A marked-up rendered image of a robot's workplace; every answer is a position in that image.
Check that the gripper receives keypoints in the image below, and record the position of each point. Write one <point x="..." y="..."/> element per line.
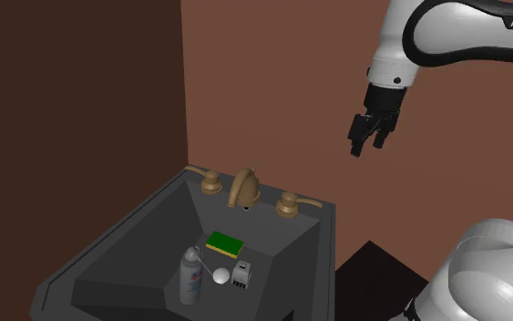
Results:
<point x="382" y="100"/>

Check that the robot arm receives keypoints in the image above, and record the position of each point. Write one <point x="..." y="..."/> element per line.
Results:
<point x="460" y="31"/>

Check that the brass faucet spout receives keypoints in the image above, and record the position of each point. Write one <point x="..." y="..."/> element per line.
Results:
<point x="243" y="189"/>

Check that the green and yellow sponge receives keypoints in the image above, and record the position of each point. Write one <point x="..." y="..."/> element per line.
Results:
<point x="224" y="244"/>

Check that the small grey box appliance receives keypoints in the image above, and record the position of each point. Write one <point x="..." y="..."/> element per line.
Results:
<point x="241" y="274"/>

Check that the white round-headed brush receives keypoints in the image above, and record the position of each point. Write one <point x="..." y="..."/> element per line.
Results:
<point x="220" y="275"/>

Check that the grey spray bottle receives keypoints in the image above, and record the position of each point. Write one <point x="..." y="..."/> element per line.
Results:
<point x="190" y="278"/>

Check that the dark grey sink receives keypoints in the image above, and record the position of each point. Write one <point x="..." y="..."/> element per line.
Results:
<point x="118" y="266"/>

